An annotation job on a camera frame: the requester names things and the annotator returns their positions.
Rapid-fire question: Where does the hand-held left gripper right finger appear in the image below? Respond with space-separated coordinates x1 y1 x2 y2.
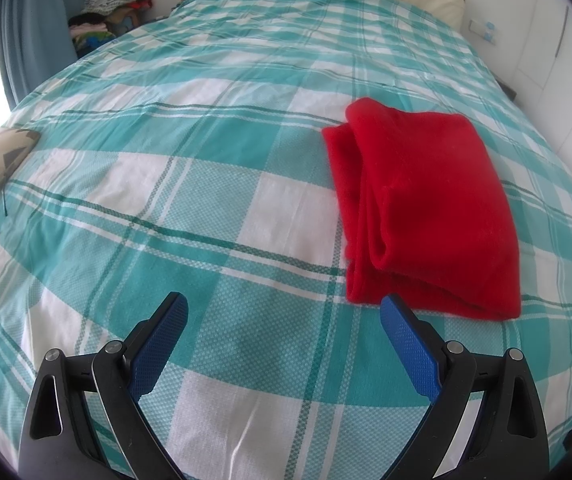
380 294 549 480

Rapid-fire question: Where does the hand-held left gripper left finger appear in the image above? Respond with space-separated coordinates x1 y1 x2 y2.
18 291 189 480

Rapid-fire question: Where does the red knit garment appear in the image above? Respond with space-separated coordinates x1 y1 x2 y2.
322 97 523 321

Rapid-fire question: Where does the pile of clothes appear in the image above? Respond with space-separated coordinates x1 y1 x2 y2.
68 0 154 58

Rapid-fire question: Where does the teal plaid bed sheet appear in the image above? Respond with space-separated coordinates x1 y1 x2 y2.
0 0 572 480

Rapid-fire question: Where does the blue curtain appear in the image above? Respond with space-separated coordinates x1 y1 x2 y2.
0 0 124 111

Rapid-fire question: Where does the white wall socket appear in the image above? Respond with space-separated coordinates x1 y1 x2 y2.
468 18 498 41

